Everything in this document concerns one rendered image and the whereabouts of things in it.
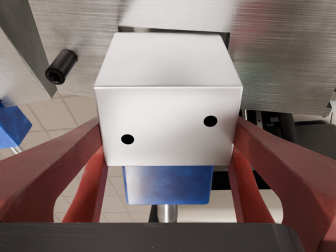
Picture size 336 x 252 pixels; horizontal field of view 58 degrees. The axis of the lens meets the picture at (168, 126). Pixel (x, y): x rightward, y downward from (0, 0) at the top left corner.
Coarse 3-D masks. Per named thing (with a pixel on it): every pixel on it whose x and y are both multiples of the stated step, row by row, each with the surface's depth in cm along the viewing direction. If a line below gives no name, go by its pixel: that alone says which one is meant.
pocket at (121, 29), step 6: (120, 30) 15; (126, 30) 16; (132, 30) 17; (138, 30) 17; (144, 30) 17; (150, 30) 17; (156, 30) 17; (162, 30) 17; (168, 30) 17; (174, 30) 17; (180, 30) 17; (186, 30) 17; (192, 30) 17; (198, 30) 17; (222, 36) 17; (228, 36) 15; (228, 42) 14
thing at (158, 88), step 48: (144, 48) 13; (192, 48) 13; (96, 96) 10; (144, 96) 10; (192, 96) 10; (240, 96) 10; (144, 144) 11; (192, 144) 11; (144, 192) 15; (192, 192) 15
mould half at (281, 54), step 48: (48, 0) 14; (96, 0) 14; (144, 0) 13; (192, 0) 13; (240, 0) 13; (288, 0) 13; (48, 48) 16; (96, 48) 15; (240, 48) 14; (288, 48) 14; (288, 96) 16
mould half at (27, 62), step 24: (0, 0) 20; (24, 0) 22; (0, 24) 20; (24, 24) 22; (0, 48) 21; (24, 48) 21; (0, 72) 22; (24, 72) 22; (0, 96) 24; (24, 96) 24; (48, 96) 23
